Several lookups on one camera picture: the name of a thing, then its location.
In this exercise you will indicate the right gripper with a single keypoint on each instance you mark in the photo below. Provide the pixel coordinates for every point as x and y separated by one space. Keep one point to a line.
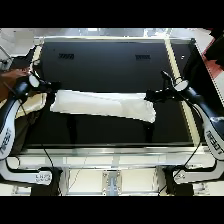
159 95

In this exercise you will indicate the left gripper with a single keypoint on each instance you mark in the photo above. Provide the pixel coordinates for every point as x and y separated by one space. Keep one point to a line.
50 87

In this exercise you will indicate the white garment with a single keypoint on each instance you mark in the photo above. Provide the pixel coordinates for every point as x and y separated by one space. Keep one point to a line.
106 104

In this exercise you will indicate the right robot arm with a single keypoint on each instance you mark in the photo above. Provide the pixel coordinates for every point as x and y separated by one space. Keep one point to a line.
210 126

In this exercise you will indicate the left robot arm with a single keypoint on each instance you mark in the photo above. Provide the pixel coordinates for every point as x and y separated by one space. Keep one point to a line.
10 116

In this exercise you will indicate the beige garment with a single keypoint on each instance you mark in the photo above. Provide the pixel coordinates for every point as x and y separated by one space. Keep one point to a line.
31 103

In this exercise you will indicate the dark brown garment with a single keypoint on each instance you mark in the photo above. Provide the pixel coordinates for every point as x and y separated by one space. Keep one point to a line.
23 130

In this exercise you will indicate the black garment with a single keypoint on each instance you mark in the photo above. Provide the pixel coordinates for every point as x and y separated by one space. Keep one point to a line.
216 46

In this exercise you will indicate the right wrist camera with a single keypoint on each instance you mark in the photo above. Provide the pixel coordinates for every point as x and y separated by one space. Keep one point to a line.
166 77

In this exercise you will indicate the silver frame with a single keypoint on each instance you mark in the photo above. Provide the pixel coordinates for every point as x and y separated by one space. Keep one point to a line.
113 151

